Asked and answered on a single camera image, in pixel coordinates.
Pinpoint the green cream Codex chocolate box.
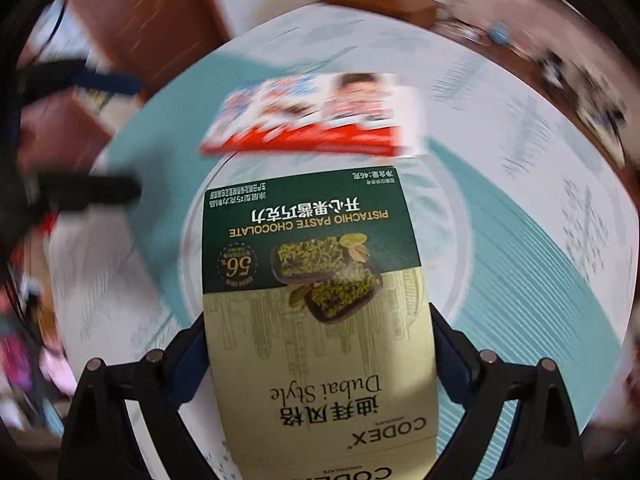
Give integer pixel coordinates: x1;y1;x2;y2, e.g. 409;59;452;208
202;167;437;479

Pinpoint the brown wooden door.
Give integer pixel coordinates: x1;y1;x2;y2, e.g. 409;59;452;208
68;0;231;100

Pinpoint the teal white patterned tablecloth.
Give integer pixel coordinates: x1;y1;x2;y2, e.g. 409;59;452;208
46;1;640;480

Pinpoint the red white Kinder chocolate box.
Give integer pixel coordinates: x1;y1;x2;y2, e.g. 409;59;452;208
200;73;428;157

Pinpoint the blue round ornament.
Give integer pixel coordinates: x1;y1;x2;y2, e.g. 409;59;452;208
487;22;511;47

